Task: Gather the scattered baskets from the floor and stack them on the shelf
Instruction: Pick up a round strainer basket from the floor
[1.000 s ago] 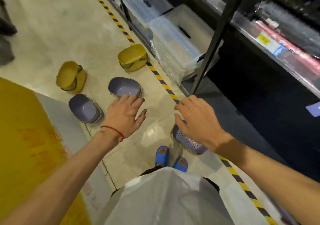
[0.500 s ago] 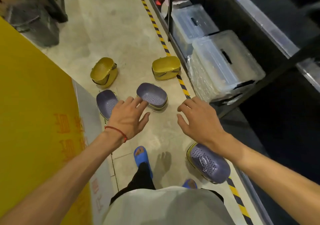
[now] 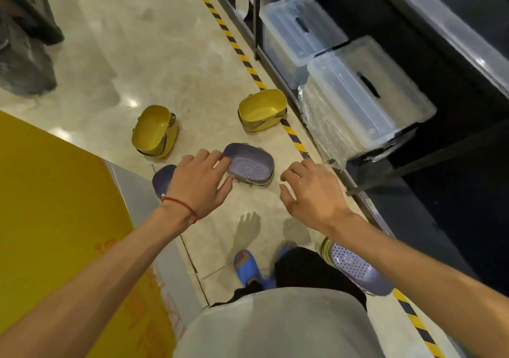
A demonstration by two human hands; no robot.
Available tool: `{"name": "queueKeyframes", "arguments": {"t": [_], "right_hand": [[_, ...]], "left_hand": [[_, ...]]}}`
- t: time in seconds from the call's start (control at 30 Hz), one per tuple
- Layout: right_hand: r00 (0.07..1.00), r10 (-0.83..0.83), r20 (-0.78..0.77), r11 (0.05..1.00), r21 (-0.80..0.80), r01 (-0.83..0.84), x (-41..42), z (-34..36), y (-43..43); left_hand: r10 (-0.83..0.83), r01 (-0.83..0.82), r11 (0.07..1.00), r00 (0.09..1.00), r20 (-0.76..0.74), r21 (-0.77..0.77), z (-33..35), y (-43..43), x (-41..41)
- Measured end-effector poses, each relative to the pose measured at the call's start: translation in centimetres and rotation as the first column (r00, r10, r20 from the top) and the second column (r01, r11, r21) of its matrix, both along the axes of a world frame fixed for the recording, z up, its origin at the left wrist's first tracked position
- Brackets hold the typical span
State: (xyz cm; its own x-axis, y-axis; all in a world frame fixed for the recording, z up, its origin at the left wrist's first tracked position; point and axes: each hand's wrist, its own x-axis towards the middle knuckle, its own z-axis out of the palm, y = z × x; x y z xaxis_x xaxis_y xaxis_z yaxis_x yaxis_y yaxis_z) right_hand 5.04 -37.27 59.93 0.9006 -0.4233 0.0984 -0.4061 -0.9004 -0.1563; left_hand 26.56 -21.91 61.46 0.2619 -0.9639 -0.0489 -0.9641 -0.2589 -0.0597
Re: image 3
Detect black metal shelf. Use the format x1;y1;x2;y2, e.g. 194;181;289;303
197;0;509;291

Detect black plastic bag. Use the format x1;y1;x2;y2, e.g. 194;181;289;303
0;10;58;97

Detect clear plastic storage box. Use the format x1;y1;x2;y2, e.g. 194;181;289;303
259;0;349;90

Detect person's right forearm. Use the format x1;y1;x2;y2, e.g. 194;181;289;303
328;212;509;358

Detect yellow basket dark handles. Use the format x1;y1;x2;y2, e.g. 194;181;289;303
131;104;180;160
238;89;288;134

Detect person's left forearm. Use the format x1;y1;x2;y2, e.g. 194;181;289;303
0;206;198;358

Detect purple basket yellow handles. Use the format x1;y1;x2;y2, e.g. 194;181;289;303
152;164;179;202
222;143;276;189
321;237;394;297

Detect white shirt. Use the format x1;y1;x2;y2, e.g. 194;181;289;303
173;287;384;358

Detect white packaged item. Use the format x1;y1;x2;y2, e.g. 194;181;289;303
234;0;252;21

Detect black trousers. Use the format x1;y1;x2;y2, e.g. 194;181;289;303
210;246;367;311

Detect person's right hand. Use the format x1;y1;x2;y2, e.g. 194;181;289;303
279;159;355;235

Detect clear wrapped storage box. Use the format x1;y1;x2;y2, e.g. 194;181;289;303
306;35;437;160

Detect blue right slipper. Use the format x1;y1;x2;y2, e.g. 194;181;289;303
274;241;298;263

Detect blue slipper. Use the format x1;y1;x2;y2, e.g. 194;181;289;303
233;249;265;289
274;241;298;263

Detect person's left hand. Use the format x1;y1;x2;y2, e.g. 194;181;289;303
161;149;234;221

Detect yellow grey display platform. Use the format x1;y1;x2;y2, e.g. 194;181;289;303
0;110;209;358

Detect red string bracelet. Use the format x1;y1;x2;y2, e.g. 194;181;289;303
161;196;198;225

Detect blue left slipper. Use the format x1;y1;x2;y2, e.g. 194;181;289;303
233;249;265;289

